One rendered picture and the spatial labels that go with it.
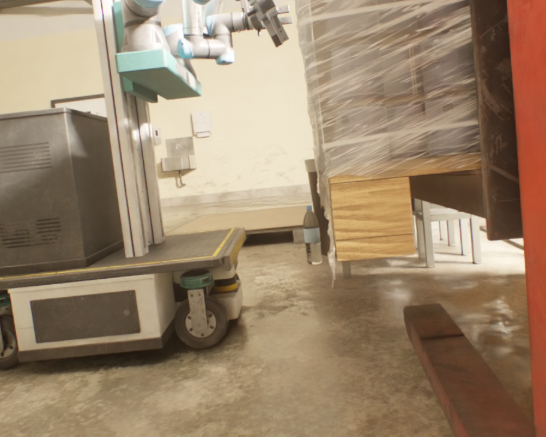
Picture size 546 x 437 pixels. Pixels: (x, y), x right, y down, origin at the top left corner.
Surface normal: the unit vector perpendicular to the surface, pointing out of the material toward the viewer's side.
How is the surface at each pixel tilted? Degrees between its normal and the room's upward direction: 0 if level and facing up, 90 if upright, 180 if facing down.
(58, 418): 0
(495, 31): 90
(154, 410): 0
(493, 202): 90
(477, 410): 0
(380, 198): 88
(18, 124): 90
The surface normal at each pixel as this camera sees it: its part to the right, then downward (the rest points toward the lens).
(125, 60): 0.00, 0.08
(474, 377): -0.11, -0.99
